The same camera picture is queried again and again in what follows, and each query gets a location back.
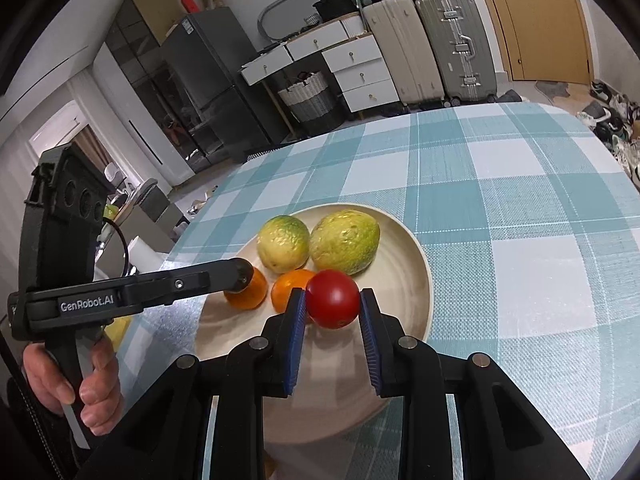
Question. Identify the orange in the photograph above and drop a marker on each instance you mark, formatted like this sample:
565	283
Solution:
287	286
254	294

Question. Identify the white drawer unit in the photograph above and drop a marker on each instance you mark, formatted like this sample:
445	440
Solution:
362	72

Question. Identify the striped floor mat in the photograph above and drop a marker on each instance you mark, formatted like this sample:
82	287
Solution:
265	153

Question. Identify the white paper roll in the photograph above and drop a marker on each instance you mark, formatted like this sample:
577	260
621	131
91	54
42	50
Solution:
145	256

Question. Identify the cream round plate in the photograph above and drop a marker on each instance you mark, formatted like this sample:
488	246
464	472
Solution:
395	270

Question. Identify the person's left hand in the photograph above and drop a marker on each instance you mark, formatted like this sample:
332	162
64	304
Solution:
102	395

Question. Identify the grey floor mat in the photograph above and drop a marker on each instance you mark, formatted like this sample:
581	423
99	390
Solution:
552	90

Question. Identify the silver suitcase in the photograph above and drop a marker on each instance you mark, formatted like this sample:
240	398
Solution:
457	45

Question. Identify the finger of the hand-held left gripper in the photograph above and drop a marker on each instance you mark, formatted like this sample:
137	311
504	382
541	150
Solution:
200	277

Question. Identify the dark grey refrigerator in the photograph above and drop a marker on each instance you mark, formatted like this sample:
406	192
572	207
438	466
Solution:
220	85

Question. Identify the red tomato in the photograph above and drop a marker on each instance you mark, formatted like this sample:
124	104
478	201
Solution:
332	300

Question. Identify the round yellow-green fruit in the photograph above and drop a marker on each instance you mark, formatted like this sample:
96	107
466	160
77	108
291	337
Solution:
282	242

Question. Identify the beige suitcase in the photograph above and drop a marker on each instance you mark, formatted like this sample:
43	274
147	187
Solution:
405	50

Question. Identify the large oblong yellow-green fruit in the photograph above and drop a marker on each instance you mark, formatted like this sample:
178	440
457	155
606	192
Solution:
345	242

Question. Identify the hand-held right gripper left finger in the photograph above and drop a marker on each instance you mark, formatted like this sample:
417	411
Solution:
295	340

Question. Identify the pile of shoes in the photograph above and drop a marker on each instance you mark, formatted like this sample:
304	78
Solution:
612	125

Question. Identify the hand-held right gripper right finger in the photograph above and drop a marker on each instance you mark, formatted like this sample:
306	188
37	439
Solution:
371	345

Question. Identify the grey slippers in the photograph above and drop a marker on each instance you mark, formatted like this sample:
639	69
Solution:
507	97

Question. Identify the cluttered side table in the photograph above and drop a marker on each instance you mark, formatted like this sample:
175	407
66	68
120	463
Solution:
155	210

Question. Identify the wooden door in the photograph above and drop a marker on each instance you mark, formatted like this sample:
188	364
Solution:
540	20

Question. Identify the brown curtain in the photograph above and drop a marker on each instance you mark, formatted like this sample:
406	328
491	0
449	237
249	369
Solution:
97	155

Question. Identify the black storage case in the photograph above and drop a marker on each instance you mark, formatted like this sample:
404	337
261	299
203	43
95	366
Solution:
335	8

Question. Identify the oval mirror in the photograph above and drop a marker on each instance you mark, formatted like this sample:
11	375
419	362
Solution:
290	12

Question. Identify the red box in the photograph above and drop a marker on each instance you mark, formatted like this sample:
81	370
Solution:
188	2

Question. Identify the white wardrobe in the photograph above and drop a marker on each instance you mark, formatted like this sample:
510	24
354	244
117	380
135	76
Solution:
135	130

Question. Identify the woven laundry basket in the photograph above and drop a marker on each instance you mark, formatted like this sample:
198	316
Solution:
307	100

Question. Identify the beige cardboard box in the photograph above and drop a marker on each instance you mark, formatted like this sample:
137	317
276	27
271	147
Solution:
155	10

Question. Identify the white desk with drawers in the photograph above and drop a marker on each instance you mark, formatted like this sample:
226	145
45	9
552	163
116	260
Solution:
310	42

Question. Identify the dark glass cabinet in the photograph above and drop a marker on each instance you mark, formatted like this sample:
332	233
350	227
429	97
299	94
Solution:
155	95

